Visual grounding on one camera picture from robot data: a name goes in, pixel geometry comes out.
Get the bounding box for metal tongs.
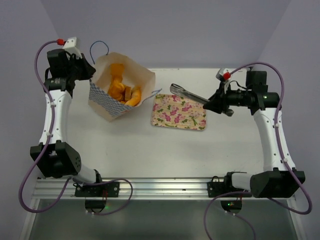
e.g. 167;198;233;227
169;83;233;117

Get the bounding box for paper bag with blue pattern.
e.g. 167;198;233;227
88;49;160;122

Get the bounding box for braided fake bread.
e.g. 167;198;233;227
110;63;125;79

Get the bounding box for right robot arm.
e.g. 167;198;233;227
203;68;306;198

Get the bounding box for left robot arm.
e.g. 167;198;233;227
30;48;104;197

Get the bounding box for long sliced fake baguette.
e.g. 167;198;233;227
125;86;142;107

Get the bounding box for floral tray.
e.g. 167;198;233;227
150;94;207;131

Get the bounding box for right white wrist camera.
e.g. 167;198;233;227
215;68;231;86

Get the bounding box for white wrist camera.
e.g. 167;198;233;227
62;37;83;59
215;68;231;86

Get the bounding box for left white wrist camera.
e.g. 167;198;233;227
62;37;83;59

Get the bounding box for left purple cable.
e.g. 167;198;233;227
18;38;72;214

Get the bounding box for purple cable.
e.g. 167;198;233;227
202;62;313;240
18;38;72;214

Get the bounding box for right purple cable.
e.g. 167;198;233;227
202;62;313;240

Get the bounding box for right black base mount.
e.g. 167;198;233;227
206;175;251;214

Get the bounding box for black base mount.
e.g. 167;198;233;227
73;181;120;213
206;175;251;214

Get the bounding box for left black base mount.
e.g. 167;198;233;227
73;181;120;213

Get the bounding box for aluminium rail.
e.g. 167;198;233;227
32;176;295;201

